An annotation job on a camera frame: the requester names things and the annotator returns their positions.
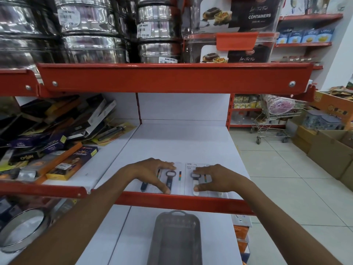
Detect person's right hand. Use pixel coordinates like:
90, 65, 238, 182
192, 164, 249, 193

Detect person's left hand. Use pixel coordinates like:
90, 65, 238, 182
121, 158, 177, 195

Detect white bottle opener card pack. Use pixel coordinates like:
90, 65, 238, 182
184, 163, 230, 199

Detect blue bottle opener card pack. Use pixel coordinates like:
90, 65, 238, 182
136, 162, 186, 195

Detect person's left forearm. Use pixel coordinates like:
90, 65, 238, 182
10, 167, 138, 265

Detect person's right forearm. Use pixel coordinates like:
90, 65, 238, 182
237, 176, 344, 265

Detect gray plastic tray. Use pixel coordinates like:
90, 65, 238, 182
147, 210, 203, 265

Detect stack of orange packets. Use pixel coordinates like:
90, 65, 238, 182
233, 215, 252, 265

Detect peeler on yellow card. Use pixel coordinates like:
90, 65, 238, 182
91, 123, 137, 147

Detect orange purple flat box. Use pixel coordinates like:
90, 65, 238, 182
45, 146, 99, 181

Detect row of yellow packets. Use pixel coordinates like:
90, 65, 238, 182
233, 95, 263, 109

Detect metal shopping cart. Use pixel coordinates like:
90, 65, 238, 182
249, 94, 307, 144

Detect small brown cardboard box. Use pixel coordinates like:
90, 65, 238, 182
292, 125, 313, 154

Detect red white store shelf unit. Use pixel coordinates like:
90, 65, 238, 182
0, 62, 318, 265

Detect pink plastic basket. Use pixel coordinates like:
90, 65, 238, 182
269, 98, 293, 115

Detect long orange flat box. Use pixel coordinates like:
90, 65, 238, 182
17, 142, 83, 185

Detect large brown cardboard box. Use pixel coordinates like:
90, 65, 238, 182
307, 130, 353, 180

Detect gray plastic storage containers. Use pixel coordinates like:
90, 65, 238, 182
302, 109, 344, 132

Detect pile of boxed kitchen tools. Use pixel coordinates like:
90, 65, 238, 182
0, 95, 138, 186

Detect clear container with orange clasp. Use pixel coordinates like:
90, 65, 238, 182
183, 32, 279, 64
190, 0, 285, 34

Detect round steel sieve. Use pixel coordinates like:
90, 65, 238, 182
0, 208, 52, 253

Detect orange cardboard display box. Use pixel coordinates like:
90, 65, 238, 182
309, 91, 353, 130

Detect stack of round steel containers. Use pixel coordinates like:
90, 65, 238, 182
0, 0, 184, 70

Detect red background shelf rack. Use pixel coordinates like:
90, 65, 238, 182
229, 13, 344, 129

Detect row of white product boxes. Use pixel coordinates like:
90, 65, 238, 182
287, 0, 346, 16

